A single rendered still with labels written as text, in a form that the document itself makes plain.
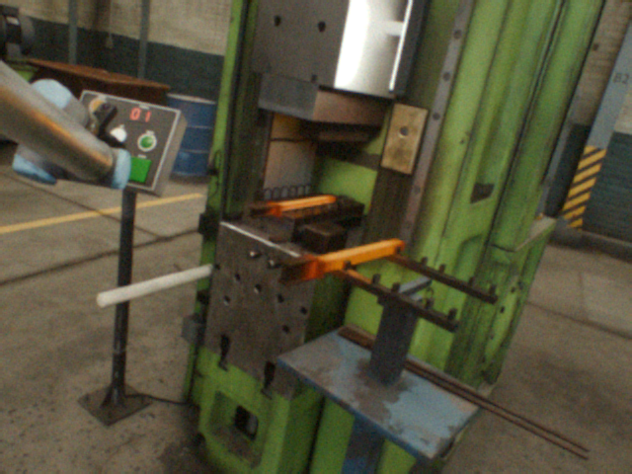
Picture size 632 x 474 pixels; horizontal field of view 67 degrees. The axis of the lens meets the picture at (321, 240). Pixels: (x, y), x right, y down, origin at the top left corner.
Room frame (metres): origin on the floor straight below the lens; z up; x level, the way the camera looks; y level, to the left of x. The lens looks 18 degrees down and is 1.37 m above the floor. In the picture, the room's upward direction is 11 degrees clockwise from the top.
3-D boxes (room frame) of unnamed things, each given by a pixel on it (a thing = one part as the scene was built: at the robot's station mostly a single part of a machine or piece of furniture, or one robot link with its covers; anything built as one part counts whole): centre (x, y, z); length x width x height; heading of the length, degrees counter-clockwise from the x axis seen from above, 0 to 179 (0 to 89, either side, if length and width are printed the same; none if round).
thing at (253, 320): (1.54, 0.01, 0.69); 0.56 x 0.38 x 0.45; 149
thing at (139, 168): (1.46, 0.61, 1.01); 0.07 x 0.05 x 0.07; 84
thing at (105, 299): (1.48, 0.51, 0.62); 0.44 x 0.05 x 0.05; 149
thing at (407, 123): (1.33, -0.17, 1.27); 0.09 x 0.02 x 0.17; 59
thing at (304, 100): (1.56, 0.06, 1.32); 0.42 x 0.20 x 0.10; 149
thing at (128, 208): (1.60, 0.69, 0.54); 0.04 x 0.04 x 1.08; 59
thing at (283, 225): (1.56, 0.06, 0.96); 0.42 x 0.20 x 0.09; 149
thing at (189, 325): (1.67, 0.42, 0.36); 0.09 x 0.07 x 0.12; 59
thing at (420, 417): (0.96, -0.20, 0.76); 0.40 x 0.30 x 0.02; 54
